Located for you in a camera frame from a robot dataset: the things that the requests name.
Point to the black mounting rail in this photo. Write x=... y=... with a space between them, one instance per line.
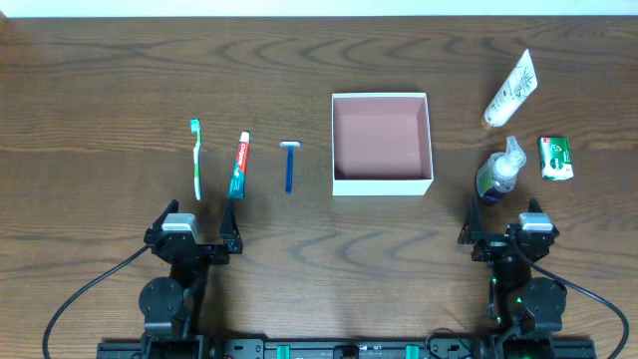
x=436 y=347

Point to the red green toothpaste tube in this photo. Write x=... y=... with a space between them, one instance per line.
x=237 y=182

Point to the clear pump soap bottle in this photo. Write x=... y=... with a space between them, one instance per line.
x=497 y=177

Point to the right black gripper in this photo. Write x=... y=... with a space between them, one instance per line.
x=501 y=242

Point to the blue disposable razor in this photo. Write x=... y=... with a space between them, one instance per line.
x=290 y=147

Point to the green soap bar package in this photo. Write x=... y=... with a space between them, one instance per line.
x=555 y=158

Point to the white botanical lotion tube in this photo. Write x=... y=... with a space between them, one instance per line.
x=516 y=88

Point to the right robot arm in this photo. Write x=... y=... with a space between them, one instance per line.
x=527 y=310

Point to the white cardboard box pink interior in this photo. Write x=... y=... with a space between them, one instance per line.
x=381 y=144

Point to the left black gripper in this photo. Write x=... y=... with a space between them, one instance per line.
x=197 y=249

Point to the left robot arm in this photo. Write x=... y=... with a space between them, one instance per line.
x=171 y=304

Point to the green white toothbrush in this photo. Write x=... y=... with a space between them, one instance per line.
x=195 y=128

